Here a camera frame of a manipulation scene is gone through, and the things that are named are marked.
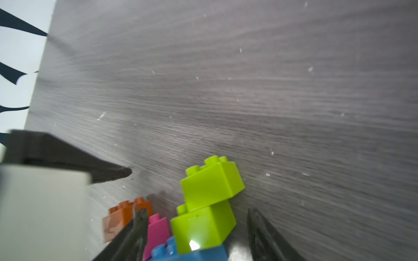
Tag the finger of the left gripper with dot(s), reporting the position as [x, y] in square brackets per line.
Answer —
[42, 149]

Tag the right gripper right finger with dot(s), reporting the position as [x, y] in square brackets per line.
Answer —
[265, 242]

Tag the magenta lego brick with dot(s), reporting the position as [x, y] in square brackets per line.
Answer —
[158, 234]

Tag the lime green lego brick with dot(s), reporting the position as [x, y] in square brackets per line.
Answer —
[204, 228]
[217, 180]

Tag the orange lego brick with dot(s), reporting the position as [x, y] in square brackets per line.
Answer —
[119, 216]

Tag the blue long lego brick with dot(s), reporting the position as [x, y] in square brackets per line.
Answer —
[169, 252]

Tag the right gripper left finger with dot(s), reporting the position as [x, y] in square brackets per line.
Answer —
[130, 243]

